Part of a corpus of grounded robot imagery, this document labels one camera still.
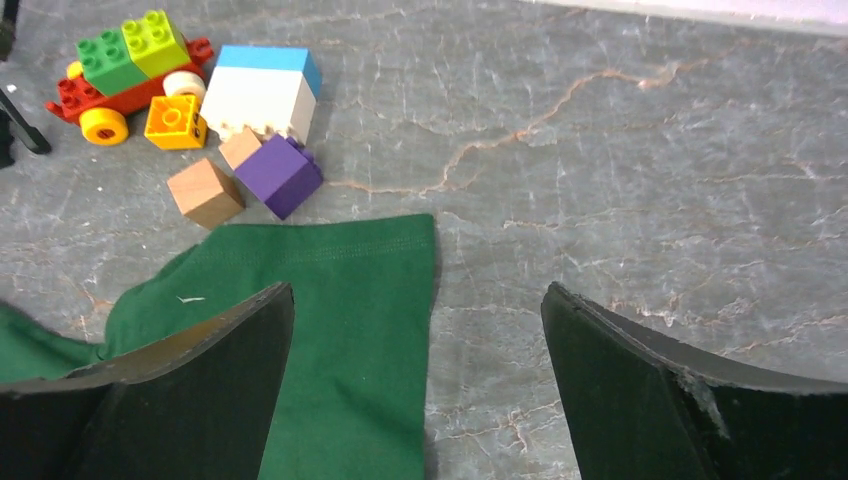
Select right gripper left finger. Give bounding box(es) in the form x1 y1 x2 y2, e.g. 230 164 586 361
1 283 295 479

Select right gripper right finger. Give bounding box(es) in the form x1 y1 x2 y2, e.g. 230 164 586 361
541 283 847 479

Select green cloth garment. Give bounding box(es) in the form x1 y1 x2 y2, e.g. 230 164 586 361
1 214 437 479

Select tan toy block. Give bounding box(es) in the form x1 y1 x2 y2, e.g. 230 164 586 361
167 158 245 230

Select purple toy block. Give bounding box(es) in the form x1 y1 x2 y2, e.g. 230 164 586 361
235 135 323 220

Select orange yellow toy block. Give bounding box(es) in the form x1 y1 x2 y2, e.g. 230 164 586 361
144 94 207 150

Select white blue toy block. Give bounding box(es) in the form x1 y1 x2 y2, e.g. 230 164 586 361
200 45 322 144

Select black tripod stand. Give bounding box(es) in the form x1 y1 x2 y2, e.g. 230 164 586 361
0 0 53 170

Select green red toy blocks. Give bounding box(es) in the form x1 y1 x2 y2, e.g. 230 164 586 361
45 10 214 146

